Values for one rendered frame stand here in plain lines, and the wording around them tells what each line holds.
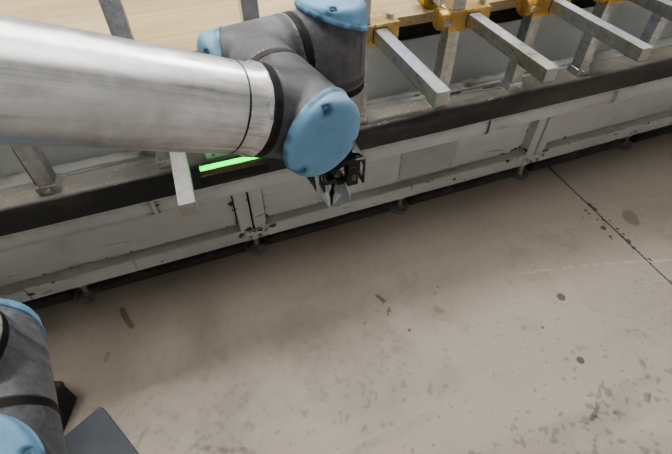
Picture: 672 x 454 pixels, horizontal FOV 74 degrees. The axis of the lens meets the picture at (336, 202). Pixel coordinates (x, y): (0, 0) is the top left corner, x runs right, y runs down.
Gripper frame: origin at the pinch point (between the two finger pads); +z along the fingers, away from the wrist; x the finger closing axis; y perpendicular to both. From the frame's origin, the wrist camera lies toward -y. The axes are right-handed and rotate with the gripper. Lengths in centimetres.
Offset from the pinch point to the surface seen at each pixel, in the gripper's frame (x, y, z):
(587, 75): 97, -35, 13
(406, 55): 24.8, -21.1, -13.4
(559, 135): 131, -61, 63
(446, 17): 43, -35, -13
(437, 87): 24.6, -7.8, -13.4
